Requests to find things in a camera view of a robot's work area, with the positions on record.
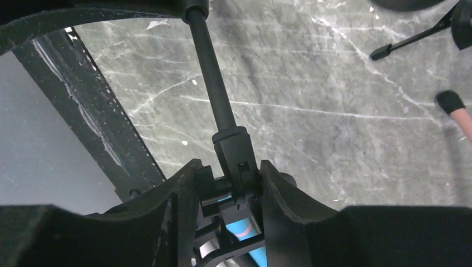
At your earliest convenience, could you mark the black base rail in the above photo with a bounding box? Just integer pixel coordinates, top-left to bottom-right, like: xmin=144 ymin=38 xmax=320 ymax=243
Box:
xmin=13 ymin=29 xmax=165 ymax=201

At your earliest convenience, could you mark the tripod shock mount stand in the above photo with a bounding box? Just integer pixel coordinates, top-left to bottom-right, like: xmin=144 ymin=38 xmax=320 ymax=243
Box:
xmin=369 ymin=0 xmax=472 ymax=62

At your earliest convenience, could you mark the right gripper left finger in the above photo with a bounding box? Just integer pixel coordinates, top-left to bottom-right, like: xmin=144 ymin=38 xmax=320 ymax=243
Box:
xmin=1 ymin=159 xmax=202 ymax=266

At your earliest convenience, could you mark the pink music stand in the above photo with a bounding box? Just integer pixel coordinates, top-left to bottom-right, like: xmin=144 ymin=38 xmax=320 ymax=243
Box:
xmin=435 ymin=90 xmax=471 ymax=142

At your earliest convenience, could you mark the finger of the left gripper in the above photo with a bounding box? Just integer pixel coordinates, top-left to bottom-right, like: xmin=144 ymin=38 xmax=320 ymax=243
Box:
xmin=1 ymin=0 xmax=184 ymax=54

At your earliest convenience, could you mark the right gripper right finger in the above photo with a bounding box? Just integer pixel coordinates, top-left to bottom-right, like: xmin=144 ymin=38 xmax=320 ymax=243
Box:
xmin=260 ymin=160 xmax=471 ymax=266

